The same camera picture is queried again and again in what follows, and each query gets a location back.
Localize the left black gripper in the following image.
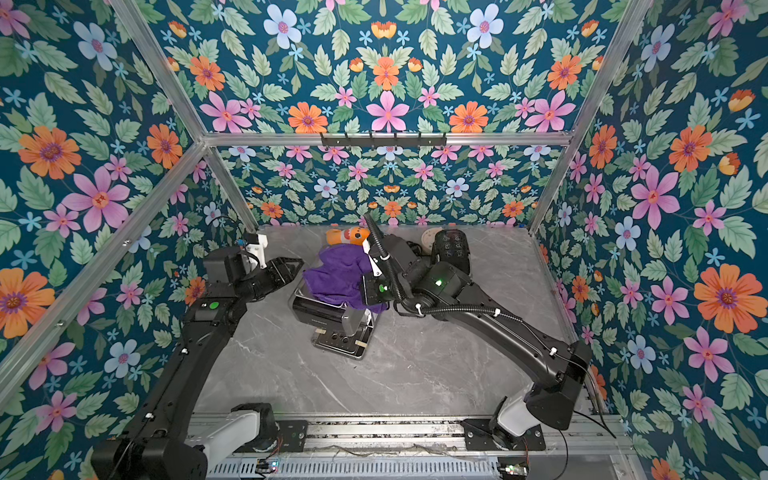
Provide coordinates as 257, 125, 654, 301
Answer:
232, 257, 305, 305

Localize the purple cleaning cloth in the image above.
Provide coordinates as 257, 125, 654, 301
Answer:
303, 244, 388, 314

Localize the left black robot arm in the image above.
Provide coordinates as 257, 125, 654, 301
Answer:
91, 246, 303, 479

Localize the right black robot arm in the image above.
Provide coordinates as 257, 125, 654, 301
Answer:
364, 225, 592, 437

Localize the black capsule coffee machine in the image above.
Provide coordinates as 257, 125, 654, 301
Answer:
431, 229, 471, 275

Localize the round beige coaster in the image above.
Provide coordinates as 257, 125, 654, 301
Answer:
420, 227, 443, 255

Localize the orange plush fish toy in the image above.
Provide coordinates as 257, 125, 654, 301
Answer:
326, 226, 370, 246

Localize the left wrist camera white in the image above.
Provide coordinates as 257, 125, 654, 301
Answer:
237, 232, 268, 273

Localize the black hook rail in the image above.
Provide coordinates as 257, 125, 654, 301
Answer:
320, 133, 448, 148

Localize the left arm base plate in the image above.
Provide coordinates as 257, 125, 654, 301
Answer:
223, 418, 310, 454

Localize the aluminium front rail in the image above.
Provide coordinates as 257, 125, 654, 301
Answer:
222, 413, 636, 461

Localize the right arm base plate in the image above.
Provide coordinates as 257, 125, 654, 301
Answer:
459, 418, 546, 453

